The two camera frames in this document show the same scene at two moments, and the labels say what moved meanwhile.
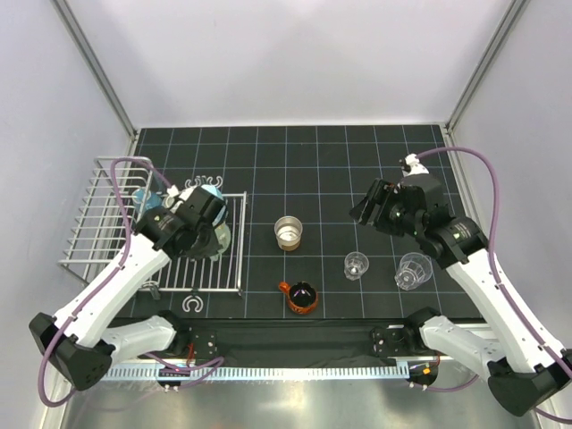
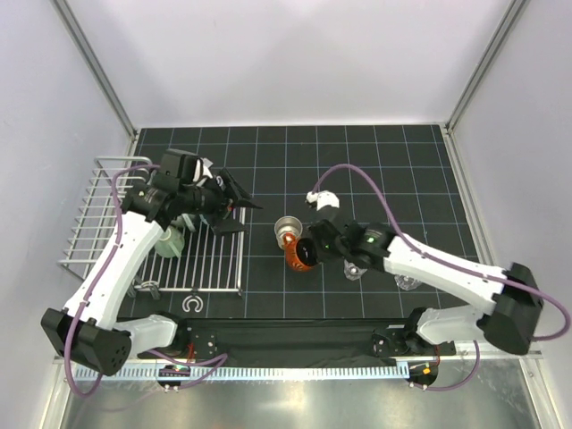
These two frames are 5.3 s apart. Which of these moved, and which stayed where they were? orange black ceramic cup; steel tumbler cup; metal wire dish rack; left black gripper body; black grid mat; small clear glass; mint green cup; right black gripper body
Moved: left black gripper body; mint green cup; orange black ceramic cup; right black gripper body
Stayed: metal wire dish rack; steel tumbler cup; small clear glass; black grid mat
